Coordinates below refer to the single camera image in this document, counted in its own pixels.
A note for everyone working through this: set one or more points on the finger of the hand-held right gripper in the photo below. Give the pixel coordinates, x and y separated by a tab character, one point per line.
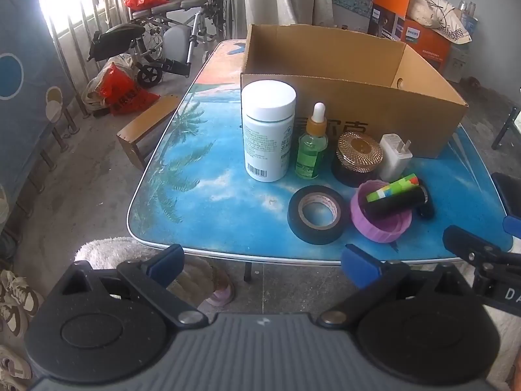
468	244
508	195

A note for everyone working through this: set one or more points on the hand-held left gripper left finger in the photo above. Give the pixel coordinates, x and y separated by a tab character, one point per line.
167	260

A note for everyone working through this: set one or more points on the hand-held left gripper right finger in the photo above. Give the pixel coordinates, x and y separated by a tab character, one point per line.
360	265

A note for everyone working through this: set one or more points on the purple ribbed lid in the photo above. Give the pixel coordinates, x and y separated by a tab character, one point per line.
366	224

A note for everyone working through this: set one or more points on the black cylinder flashlight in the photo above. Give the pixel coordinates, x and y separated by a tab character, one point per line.
390	208

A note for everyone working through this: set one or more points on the green multicolour marker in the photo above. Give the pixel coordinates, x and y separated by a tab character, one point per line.
390	190

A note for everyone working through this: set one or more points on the black electrical tape roll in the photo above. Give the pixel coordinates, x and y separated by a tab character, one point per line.
295	216

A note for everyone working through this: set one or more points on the white plug charger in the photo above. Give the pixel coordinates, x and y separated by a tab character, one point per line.
392	157

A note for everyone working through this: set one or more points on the black jar with gold lid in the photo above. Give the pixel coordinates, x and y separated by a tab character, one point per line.
358	146

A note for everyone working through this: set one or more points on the green dropper bottle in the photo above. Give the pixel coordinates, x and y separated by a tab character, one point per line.
311	150

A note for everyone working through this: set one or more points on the white pill bottle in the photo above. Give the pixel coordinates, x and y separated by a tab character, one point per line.
266	138

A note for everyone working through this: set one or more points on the brown cardboard box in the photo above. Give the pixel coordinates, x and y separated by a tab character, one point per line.
366	102

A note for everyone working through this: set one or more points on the pink slipper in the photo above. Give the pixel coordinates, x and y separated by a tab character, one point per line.
211	289

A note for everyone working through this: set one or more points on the white fluffy rug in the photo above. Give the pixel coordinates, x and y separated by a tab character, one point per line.
110	250

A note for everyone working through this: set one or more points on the wooden stool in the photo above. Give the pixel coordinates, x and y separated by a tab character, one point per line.
142	124

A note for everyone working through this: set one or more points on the beige sneaker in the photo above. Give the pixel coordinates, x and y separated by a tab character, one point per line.
16	301
12	364

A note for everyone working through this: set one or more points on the orange appliance box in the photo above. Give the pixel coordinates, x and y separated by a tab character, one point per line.
423	44

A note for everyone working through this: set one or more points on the clear plastic bottles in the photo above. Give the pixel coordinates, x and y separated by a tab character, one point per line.
468	16

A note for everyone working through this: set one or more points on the white plastic bag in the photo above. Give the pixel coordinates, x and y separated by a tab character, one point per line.
91	89

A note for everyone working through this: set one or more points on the grey wheelchair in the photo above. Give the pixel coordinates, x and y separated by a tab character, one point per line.
179	36

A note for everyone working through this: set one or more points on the metal railing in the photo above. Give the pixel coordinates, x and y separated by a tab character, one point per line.
73	40

